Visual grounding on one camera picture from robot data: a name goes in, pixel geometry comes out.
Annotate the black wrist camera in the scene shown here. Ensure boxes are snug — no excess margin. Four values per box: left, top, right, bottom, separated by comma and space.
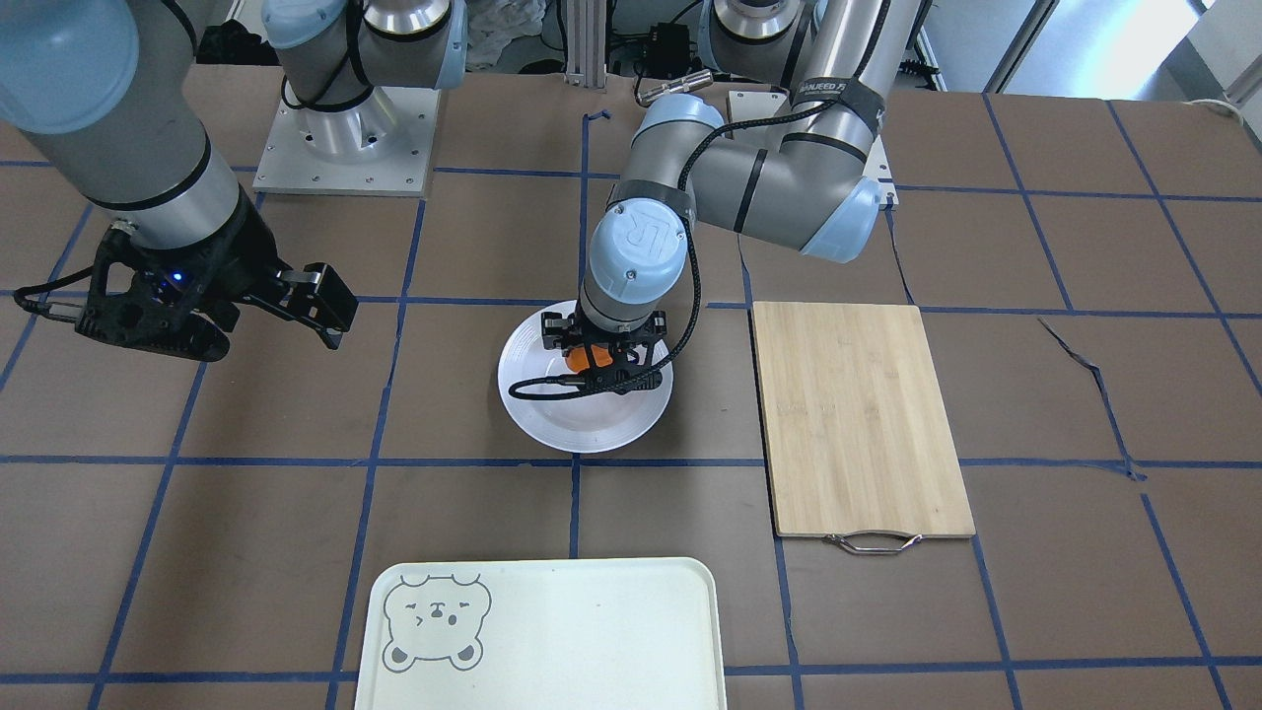
581, 363, 663, 395

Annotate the orange fruit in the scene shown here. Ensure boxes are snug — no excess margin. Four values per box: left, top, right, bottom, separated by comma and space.
563, 343, 615, 375

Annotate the cream bear tray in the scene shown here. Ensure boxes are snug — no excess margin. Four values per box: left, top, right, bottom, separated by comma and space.
355, 557, 727, 709

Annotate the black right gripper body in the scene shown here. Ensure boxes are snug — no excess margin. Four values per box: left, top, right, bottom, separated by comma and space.
83, 193, 290, 333

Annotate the white round plate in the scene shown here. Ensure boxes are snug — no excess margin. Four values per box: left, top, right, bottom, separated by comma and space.
497, 299, 675, 455

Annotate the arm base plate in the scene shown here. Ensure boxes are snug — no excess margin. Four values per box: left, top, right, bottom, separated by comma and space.
728, 90, 900, 211
252, 87, 444, 197

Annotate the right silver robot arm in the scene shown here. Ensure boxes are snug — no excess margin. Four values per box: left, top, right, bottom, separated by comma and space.
3, 1, 468, 361

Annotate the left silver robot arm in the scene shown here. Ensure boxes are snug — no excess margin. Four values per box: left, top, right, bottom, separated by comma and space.
541, 1, 920, 370

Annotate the bamboo cutting board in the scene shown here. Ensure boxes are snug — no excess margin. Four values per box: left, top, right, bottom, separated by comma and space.
751, 301, 976, 554

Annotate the aluminium frame post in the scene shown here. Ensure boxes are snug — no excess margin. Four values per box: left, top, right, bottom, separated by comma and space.
557, 1, 611, 93

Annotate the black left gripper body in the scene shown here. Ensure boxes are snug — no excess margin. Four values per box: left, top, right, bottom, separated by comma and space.
573, 303, 634, 356

